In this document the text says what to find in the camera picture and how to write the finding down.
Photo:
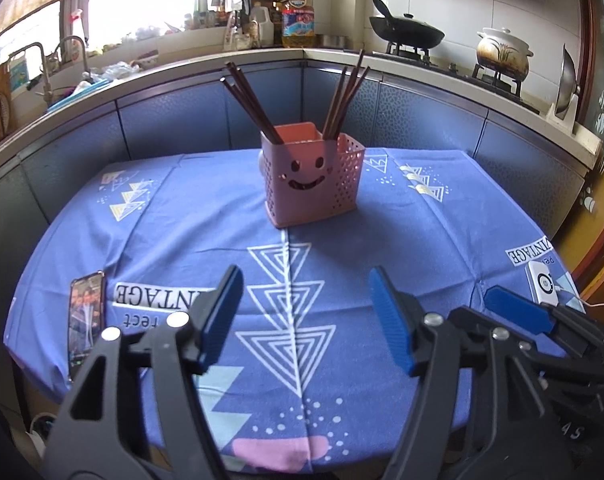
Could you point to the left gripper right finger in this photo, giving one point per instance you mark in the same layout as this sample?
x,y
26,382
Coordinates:
x,y
511,431

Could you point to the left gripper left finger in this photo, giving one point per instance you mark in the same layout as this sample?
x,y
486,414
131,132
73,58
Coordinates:
x,y
99,432

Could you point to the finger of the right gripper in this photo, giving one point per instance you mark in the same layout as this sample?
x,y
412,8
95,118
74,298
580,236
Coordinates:
x,y
561,347

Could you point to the blue kitchen cabinets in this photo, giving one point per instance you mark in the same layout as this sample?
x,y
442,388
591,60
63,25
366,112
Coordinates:
x,y
182,108

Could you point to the steel kitchen faucet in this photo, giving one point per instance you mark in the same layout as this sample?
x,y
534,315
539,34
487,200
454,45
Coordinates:
x,y
28,69

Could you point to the white power bank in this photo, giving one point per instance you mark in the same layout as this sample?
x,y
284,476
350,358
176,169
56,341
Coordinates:
x,y
542,285

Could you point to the smartphone on table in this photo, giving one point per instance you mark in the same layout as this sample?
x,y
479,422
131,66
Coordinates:
x,y
85,320

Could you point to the blue patterned tablecloth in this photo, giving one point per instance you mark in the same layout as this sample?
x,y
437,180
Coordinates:
x,y
305,381

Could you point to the steel pot lid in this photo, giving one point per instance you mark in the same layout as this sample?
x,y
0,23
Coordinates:
x,y
568,84

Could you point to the gas stove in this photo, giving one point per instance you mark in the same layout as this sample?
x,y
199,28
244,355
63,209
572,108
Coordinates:
x,y
489,80

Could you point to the pink smiley utensil holder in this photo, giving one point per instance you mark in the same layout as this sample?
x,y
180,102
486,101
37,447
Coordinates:
x,y
308,178

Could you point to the ceramic clay pot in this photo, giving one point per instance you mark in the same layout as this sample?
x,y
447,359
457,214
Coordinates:
x,y
503,52

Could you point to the dark chopstick bundle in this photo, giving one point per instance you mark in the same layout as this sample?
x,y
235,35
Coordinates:
x,y
334,104
351,90
251,97
246,107
342,96
259,110

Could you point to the black wok on stove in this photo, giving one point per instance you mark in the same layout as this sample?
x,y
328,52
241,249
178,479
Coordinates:
x,y
404,30

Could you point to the small steel bowl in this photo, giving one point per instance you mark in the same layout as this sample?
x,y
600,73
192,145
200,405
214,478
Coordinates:
x,y
324,41

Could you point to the white plastic jug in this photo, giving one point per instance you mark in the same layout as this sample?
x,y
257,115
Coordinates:
x,y
265,29

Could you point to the cooking oil bottle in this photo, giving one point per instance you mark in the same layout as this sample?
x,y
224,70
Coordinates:
x,y
298,24

